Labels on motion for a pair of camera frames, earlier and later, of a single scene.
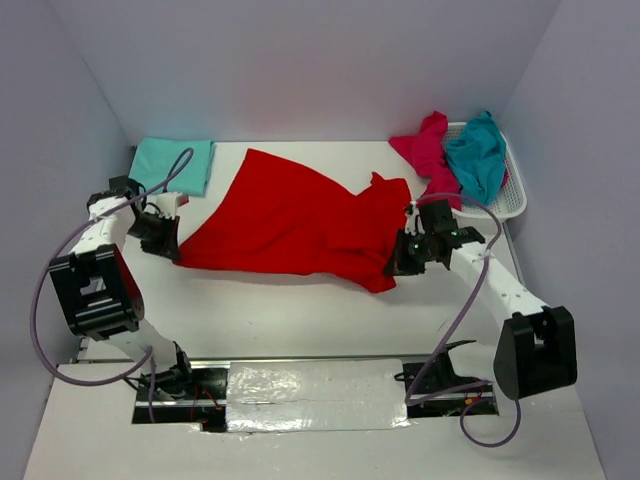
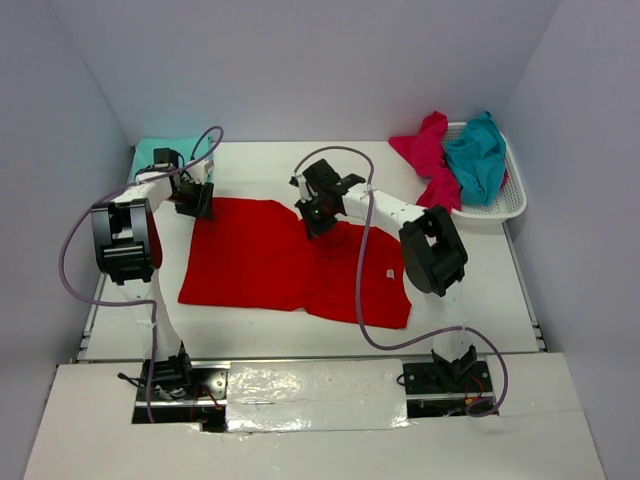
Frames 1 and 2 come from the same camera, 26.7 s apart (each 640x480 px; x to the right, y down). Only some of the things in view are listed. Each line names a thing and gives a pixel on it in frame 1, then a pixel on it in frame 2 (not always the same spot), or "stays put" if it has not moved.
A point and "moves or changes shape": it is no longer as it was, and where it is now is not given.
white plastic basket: [511, 201] stays put
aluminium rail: [271, 357] stays put
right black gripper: [398, 263] → [314, 227]
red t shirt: [271, 217] moves or changes shape
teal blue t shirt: [478, 158] stays put
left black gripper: [168, 246] → [193, 210]
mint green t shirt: [153, 159] stays put
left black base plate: [208, 384] stays put
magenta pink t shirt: [425, 154] stays put
